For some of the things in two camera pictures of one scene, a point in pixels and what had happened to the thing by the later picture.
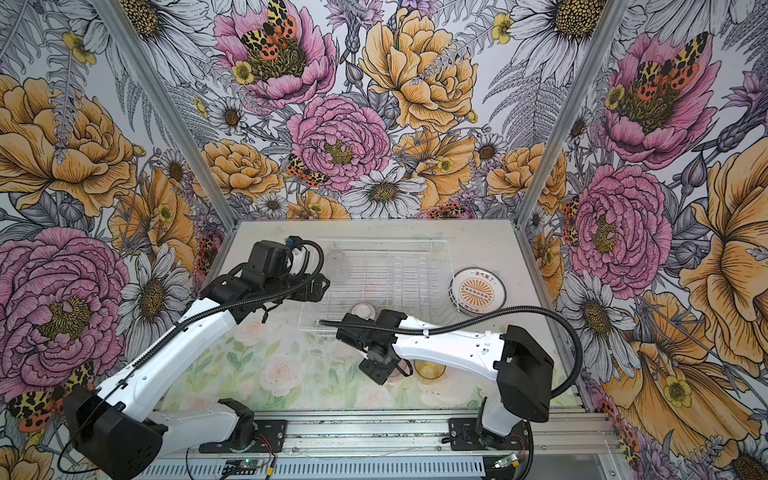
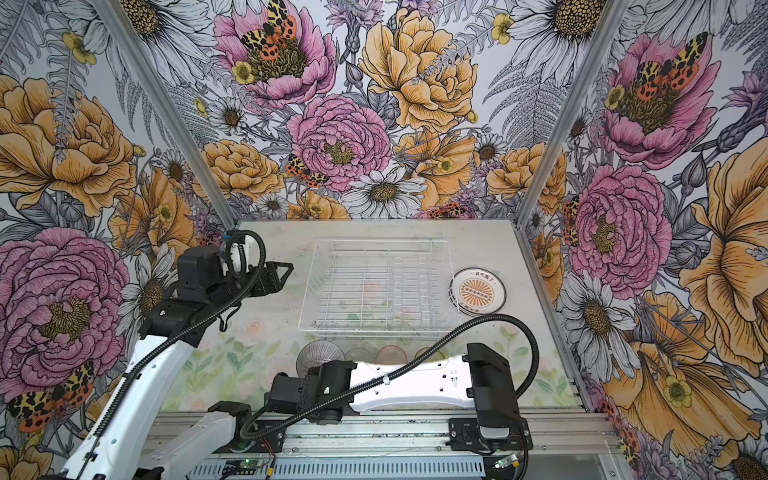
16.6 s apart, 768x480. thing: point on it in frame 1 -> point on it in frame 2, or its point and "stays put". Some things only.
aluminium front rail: [556, 435] stays put
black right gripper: [377, 375] -> [313, 414]
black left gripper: [316, 291] -> [262, 288]
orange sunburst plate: [477, 291] stays put
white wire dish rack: [411, 277] stays put
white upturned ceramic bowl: [363, 310] -> [317, 353]
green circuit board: [241, 466] stays put
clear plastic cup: [337, 266] -> [359, 355]
